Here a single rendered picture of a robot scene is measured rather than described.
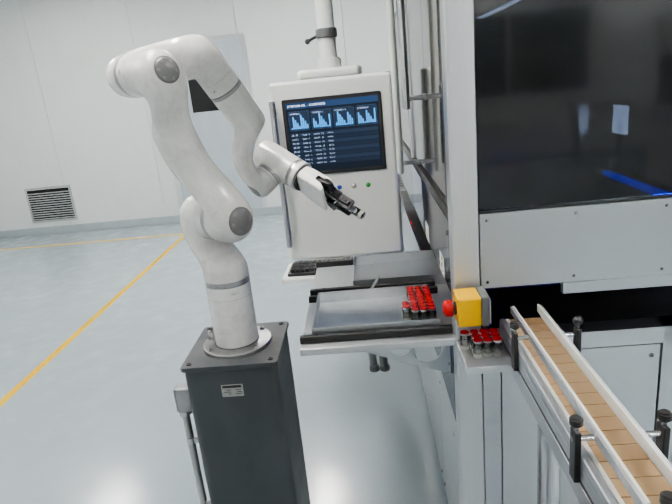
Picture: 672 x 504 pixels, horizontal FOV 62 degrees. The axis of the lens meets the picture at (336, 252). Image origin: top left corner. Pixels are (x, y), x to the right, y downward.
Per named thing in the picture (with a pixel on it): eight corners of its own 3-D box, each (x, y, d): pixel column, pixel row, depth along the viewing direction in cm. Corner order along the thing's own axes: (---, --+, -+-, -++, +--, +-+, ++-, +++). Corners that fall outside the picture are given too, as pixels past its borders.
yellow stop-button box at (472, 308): (483, 313, 136) (482, 285, 134) (490, 326, 129) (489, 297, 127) (452, 315, 137) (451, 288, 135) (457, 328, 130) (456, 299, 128)
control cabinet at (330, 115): (402, 241, 257) (390, 62, 234) (404, 253, 239) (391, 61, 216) (294, 249, 262) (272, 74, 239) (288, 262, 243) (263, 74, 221)
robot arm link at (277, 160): (279, 177, 152) (301, 153, 154) (245, 155, 157) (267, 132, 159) (286, 193, 159) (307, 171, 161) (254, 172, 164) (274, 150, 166)
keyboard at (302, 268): (387, 258, 233) (386, 253, 232) (387, 270, 220) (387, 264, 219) (292, 265, 237) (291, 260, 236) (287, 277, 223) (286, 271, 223)
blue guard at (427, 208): (398, 169, 328) (396, 138, 323) (452, 288, 143) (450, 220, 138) (397, 170, 328) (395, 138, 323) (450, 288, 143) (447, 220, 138)
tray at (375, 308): (428, 294, 172) (428, 283, 171) (440, 330, 147) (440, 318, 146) (319, 303, 174) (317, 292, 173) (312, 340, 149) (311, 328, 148)
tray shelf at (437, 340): (445, 258, 209) (445, 253, 208) (486, 343, 142) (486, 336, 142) (318, 268, 212) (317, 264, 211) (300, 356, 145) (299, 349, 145)
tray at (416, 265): (447, 257, 204) (446, 248, 203) (459, 282, 179) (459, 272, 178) (354, 265, 206) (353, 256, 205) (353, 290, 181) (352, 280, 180)
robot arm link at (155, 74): (231, 221, 156) (268, 228, 145) (199, 246, 149) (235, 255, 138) (142, 44, 131) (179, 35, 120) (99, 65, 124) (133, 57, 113)
